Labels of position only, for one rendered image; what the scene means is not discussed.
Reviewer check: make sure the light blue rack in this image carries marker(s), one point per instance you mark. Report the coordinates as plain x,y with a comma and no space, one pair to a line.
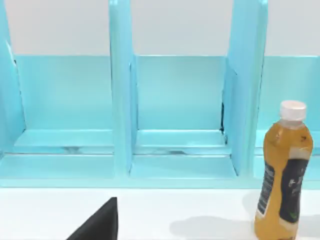
75,100

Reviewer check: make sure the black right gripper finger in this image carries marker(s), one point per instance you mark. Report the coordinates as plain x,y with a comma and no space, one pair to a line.
102,222

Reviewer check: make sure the orange bottle with white cap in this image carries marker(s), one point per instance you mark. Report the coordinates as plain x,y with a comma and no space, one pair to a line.
282,175

